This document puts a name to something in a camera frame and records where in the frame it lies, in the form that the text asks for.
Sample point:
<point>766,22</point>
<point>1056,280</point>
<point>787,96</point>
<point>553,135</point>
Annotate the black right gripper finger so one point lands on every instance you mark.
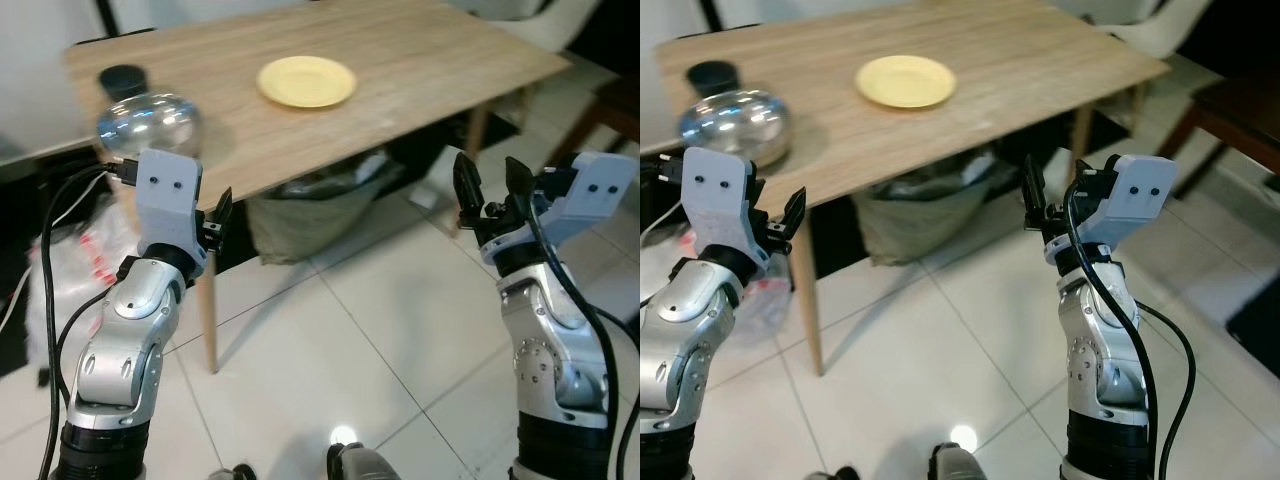
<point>520,185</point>
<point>1034,195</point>
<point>467,190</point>

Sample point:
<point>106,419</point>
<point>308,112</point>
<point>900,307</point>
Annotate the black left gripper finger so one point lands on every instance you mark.
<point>795,212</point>
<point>222,210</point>

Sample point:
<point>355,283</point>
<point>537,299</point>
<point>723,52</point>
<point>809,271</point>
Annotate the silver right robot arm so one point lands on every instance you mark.
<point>1105,370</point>
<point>555,370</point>

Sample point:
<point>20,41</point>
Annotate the white plastic bag red print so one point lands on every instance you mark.
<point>85,260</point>
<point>775,300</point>

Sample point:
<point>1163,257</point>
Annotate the grey-green fabric bag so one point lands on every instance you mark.
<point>310,215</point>
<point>915,215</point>

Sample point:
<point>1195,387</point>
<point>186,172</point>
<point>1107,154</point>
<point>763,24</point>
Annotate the shiny steel bowl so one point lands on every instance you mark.
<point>150,122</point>
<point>738,122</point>

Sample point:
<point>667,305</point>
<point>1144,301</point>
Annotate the dark brown wooden table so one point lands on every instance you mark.
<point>1235,115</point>
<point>615,105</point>

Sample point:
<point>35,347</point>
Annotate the light wooden table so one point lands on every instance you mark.
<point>400,60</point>
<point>1030,60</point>

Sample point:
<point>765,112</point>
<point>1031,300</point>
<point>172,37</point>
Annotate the yellow plate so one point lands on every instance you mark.
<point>306,82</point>
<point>905,82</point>

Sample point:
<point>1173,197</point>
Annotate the black cup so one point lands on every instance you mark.
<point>123,80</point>
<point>712,76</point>

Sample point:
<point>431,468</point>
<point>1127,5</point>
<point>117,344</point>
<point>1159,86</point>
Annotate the white chair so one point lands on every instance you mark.
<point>510,12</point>
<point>1150,20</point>

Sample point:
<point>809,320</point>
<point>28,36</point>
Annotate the dark floor mat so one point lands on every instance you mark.
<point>1258,310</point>

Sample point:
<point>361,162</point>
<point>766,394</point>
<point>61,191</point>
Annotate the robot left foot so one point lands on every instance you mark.
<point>232,473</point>
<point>832,473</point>

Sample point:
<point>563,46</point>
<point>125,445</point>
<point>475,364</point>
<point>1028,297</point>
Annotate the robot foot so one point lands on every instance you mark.
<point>832,473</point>
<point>960,463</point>
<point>232,473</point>
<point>362,463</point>

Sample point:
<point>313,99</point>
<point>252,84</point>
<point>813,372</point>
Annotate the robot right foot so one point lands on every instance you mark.
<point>362,463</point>
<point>960,463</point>

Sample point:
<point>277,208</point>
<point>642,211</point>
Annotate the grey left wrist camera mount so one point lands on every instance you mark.
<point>168,205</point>
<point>718,210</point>

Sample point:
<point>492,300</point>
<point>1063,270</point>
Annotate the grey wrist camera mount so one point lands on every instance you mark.
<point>590,205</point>
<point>718,210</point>
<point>168,205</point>
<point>1135,200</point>

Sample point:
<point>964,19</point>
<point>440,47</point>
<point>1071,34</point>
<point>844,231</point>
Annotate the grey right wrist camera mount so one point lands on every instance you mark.
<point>1135,200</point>
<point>590,205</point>

